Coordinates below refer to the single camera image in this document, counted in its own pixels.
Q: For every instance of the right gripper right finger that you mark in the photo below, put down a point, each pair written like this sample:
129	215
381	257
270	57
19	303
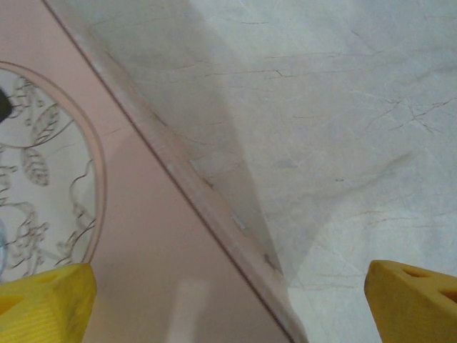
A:
414	311

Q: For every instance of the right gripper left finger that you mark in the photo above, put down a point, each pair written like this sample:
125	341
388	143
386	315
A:
43	307

